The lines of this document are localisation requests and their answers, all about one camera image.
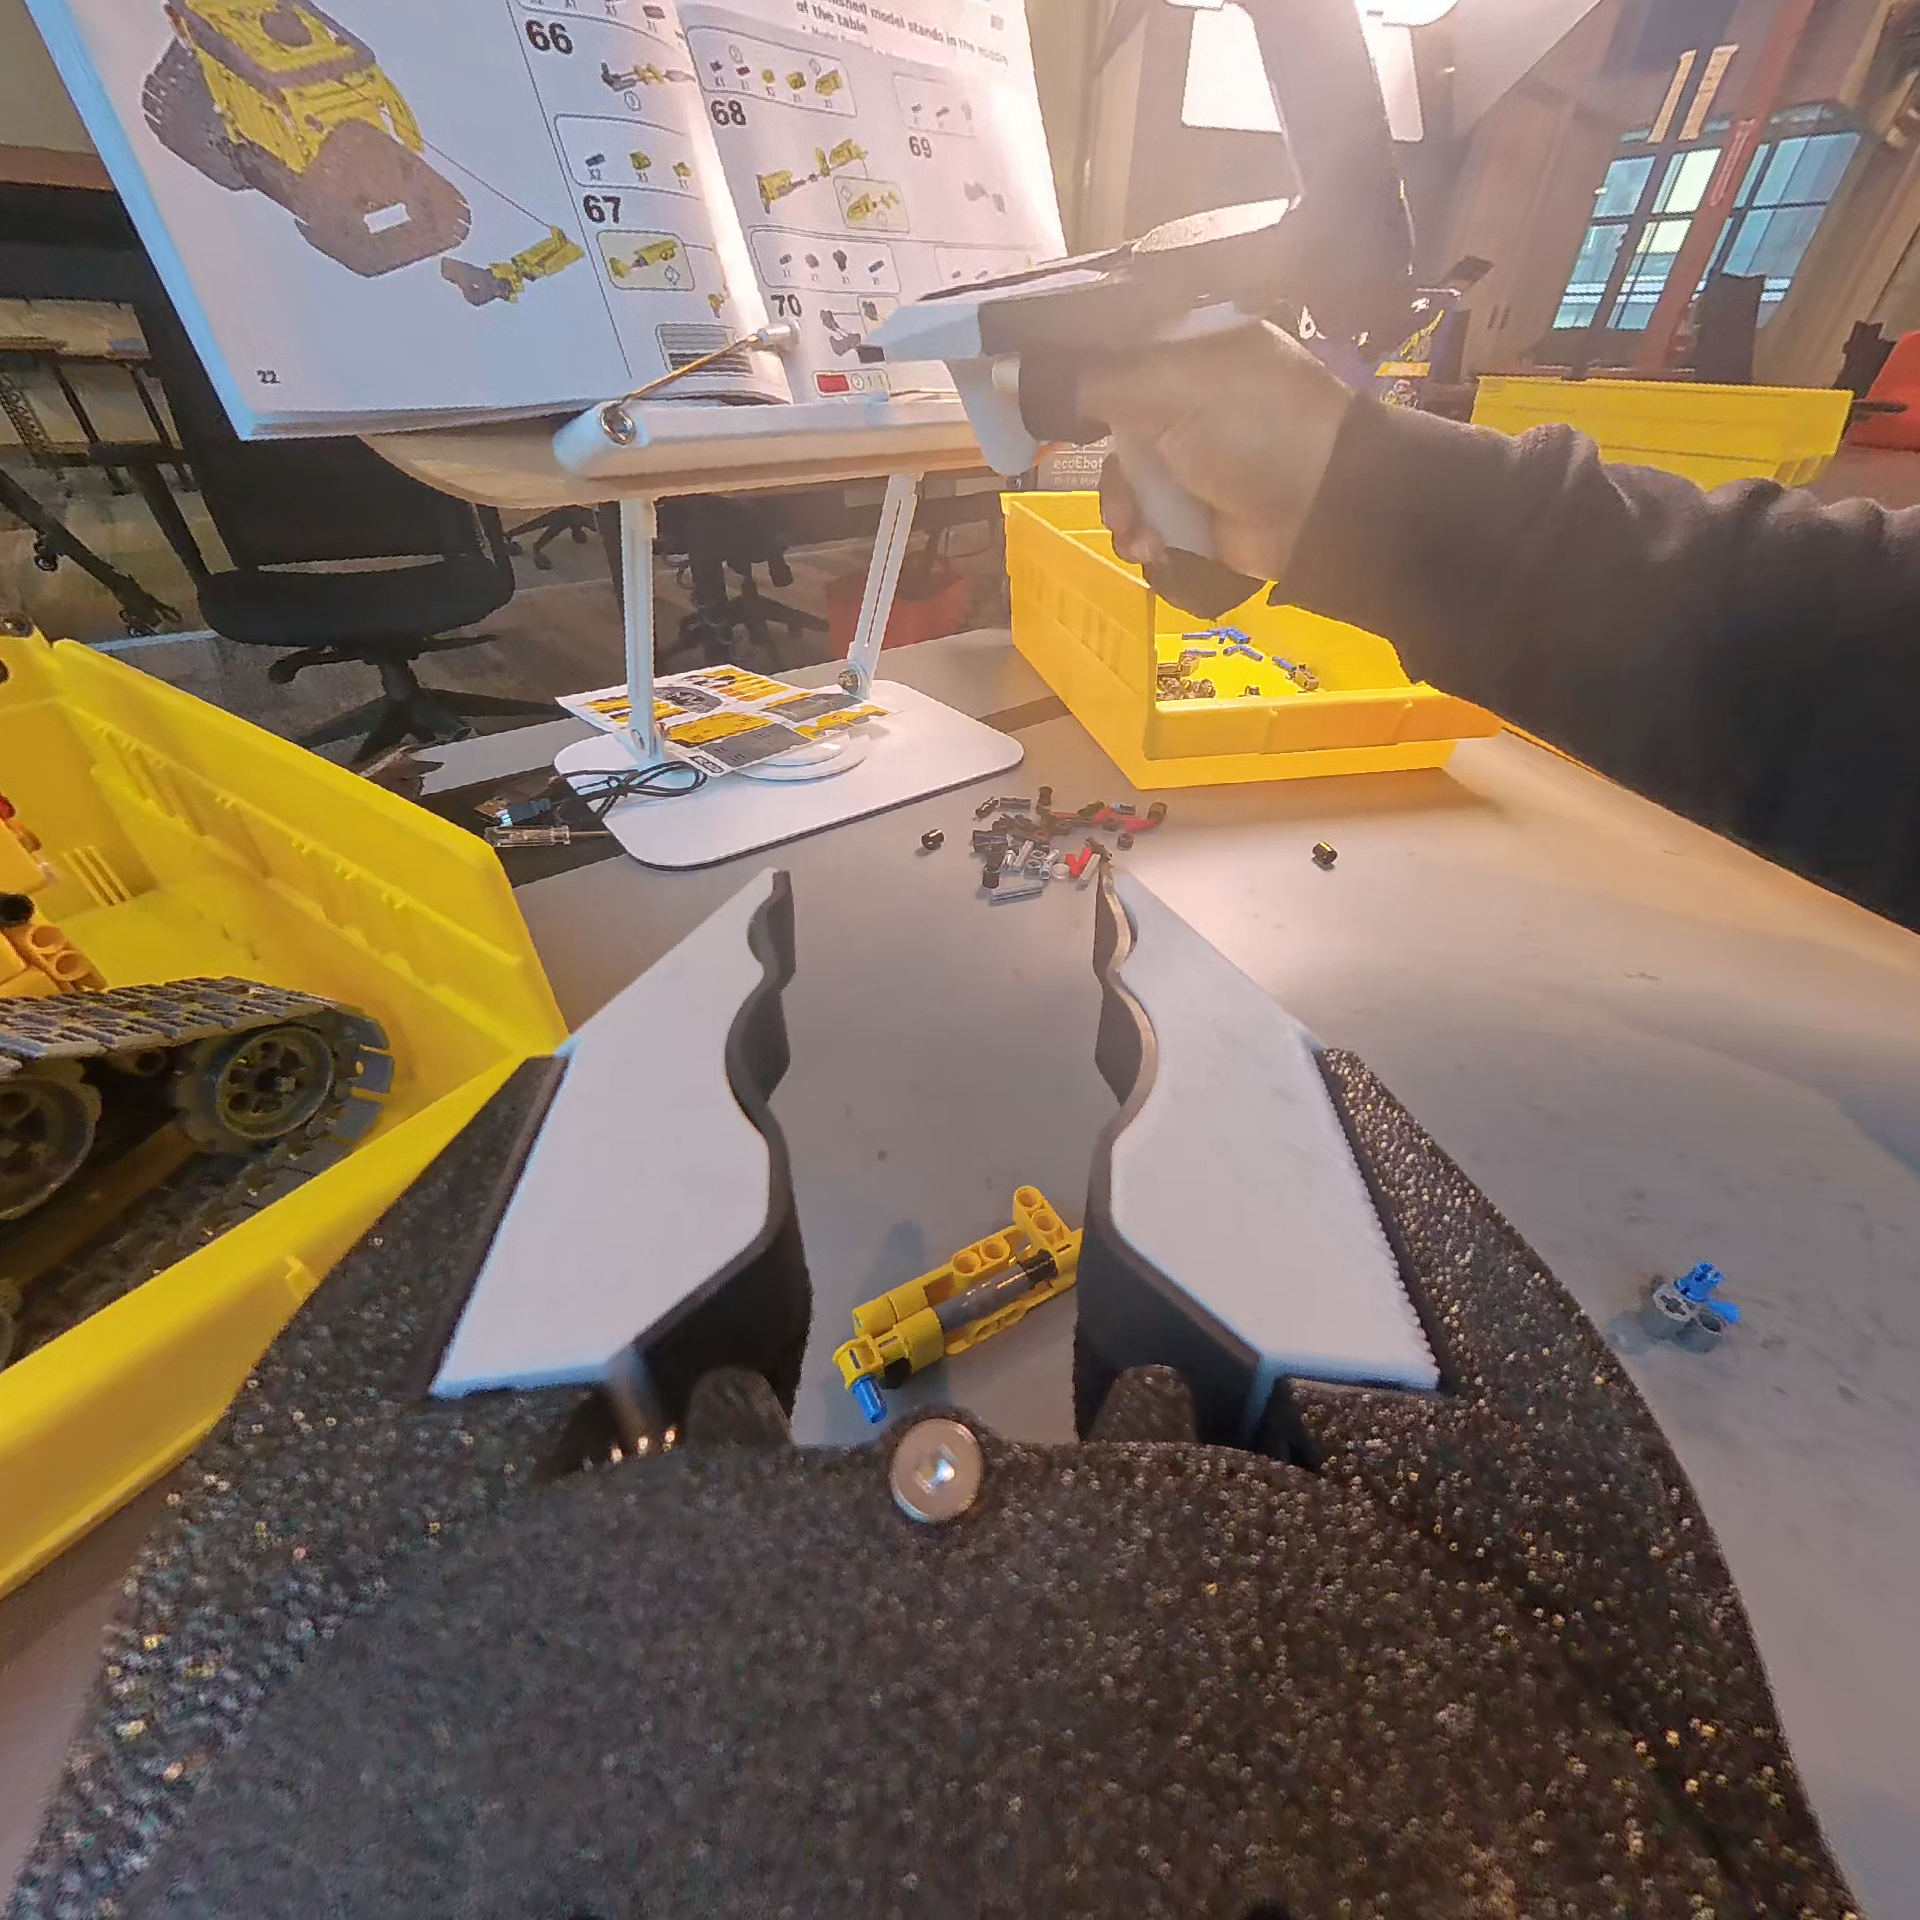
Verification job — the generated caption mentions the yellow sticker sheet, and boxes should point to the yellow sticker sheet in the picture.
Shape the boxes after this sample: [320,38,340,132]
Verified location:
[554,664,890,780]

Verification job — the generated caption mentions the yellow bin with small parts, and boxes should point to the yellow bin with small parts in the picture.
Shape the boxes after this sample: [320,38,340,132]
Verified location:
[1002,492,1502,791]

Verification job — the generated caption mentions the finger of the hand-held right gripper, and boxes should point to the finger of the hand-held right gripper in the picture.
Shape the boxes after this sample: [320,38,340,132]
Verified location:
[912,246,1141,301]
[861,291,1250,365]

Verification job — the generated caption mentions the white book stand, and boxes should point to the white book stand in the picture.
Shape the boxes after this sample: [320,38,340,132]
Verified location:
[366,321,1025,869]

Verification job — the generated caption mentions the yellow bin with tracked model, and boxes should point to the yellow bin with tracked model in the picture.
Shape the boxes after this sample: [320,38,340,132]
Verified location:
[0,629,569,1599]

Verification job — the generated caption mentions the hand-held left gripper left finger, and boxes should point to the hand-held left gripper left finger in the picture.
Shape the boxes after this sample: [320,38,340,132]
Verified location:
[432,866,813,1433]

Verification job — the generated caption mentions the black cable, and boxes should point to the black cable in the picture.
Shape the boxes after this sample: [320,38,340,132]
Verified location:
[476,761,669,830]

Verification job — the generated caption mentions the orange beanbag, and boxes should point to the orange beanbag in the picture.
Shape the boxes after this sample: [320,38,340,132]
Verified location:
[1835,330,1920,451]

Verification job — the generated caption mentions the dark office chair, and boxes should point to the dark office chair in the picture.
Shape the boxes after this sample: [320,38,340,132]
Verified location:
[659,492,830,662]

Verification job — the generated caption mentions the building instruction booklet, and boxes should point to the building instruction booklet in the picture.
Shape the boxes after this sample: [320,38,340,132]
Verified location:
[21,0,1069,440]

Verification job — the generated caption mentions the person's right hand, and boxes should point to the person's right hand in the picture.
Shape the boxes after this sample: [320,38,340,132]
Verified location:
[1072,317,1360,588]

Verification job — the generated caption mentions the arched window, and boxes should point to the arched window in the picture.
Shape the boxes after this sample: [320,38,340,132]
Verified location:
[1551,103,1862,332]

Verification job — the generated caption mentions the loose blue and grey parts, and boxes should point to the loose blue and grey parts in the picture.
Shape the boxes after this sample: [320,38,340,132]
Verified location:
[1153,625,1321,704]

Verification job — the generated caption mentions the yellow toy brick assembly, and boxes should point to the yellow toy brick assembly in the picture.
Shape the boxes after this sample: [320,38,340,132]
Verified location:
[831,1184,1085,1424]

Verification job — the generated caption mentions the grey desk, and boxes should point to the grey desk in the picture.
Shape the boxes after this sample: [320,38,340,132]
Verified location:
[0,636,1920,1920]

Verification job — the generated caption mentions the pile of black toy pins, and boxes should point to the pile of black toy pins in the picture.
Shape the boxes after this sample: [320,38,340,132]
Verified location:
[918,794,1171,905]

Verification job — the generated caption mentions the yellow tracked toy vehicle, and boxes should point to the yellow tracked toy vehicle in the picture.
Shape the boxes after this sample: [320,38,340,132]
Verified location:
[0,794,396,1368]

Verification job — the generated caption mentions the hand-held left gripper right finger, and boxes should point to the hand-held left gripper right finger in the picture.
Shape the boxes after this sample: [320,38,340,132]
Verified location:
[1074,866,1441,1424]

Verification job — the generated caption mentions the black office chair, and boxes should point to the black office chair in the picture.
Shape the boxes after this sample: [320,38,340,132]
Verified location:
[142,314,564,751]

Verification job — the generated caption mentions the red box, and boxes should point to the red box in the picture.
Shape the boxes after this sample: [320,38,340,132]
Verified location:
[882,569,980,649]

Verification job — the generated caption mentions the blue and grey toy connector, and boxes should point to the blue and grey toy connector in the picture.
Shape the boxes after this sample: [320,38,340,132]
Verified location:
[1638,1260,1745,1356]

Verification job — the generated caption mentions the person's right forearm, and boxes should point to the person's right forearm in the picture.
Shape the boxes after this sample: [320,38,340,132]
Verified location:
[1274,385,1920,935]

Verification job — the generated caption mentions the long yellow bin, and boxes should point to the long yellow bin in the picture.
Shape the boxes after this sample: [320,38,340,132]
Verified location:
[1469,372,1854,490]

